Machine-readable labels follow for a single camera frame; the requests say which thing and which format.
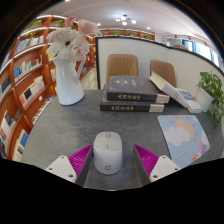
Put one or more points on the thick white book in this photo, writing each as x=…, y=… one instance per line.
x=168, y=90

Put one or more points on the blue and white book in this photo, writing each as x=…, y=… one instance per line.
x=193, y=103

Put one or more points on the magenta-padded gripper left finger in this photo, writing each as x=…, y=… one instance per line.
x=63, y=166

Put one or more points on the orange wooden bookshelf unit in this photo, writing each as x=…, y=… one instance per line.
x=26, y=86

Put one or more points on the white partition with black edge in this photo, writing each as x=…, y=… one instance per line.
x=186, y=66

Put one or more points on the tan padded chair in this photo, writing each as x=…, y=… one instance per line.
x=164, y=70
x=122, y=66

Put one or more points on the thin dark hardcover book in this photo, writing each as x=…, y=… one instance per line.
x=130, y=108

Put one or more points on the light grey computer mouse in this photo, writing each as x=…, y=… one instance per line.
x=107, y=153

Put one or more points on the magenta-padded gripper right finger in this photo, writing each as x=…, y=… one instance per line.
x=163, y=166

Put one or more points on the sun and cloud mouse pad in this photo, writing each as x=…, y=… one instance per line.
x=181, y=140

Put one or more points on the white jug vase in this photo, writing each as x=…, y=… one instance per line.
x=68, y=86

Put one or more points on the green plant in white pot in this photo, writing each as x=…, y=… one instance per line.
x=208, y=90

